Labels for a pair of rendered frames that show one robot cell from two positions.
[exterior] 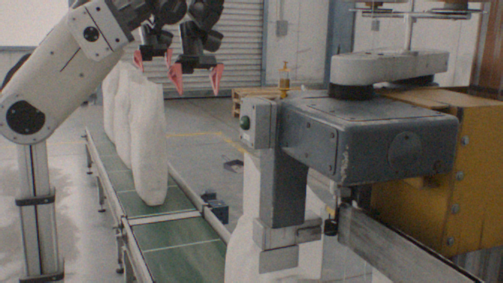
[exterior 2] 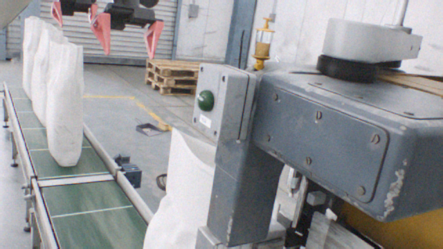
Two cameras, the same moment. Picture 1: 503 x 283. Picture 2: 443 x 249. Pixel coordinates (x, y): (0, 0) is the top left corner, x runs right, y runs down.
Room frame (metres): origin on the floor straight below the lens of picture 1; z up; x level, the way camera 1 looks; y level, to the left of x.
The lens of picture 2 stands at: (0.41, 0.08, 1.41)
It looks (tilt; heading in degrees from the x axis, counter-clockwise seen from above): 16 degrees down; 350
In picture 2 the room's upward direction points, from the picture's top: 9 degrees clockwise
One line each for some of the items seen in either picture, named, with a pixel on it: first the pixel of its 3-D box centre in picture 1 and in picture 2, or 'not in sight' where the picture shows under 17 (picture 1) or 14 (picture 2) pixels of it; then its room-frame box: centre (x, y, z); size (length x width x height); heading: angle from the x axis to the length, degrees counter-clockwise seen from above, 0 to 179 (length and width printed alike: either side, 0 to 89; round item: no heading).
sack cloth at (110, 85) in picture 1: (114, 99); (35, 57); (4.18, 1.23, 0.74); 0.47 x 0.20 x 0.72; 26
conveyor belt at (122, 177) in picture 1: (130, 166); (46, 124); (3.53, 0.94, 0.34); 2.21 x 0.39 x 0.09; 24
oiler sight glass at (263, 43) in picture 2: (284, 78); (263, 43); (0.97, -0.06, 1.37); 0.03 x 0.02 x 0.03; 24
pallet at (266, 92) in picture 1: (279, 96); (188, 69); (6.99, -0.35, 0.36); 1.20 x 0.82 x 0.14; 110
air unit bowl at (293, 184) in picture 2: (336, 182); (295, 178); (1.10, -0.20, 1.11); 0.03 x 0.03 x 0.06
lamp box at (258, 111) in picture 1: (257, 122); (222, 101); (0.93, -0.01, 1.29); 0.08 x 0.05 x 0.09; 24
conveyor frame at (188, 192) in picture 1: (131, 165); (46, 123); (3.51, 0.93, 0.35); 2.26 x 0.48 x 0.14; 24
